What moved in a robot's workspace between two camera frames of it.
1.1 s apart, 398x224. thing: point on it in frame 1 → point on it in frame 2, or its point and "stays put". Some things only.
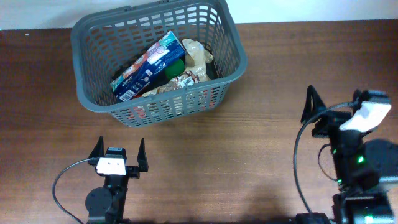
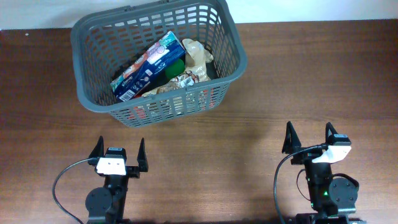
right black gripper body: x=331 y=129 → x=306 y=158
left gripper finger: x=142 y=157 stays put
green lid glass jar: x=174 y=69 stays put
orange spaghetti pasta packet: x=196 y=102 stays put
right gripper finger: x=308 y=113 → x=291 y=143
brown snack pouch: x=186 y=79 stays put
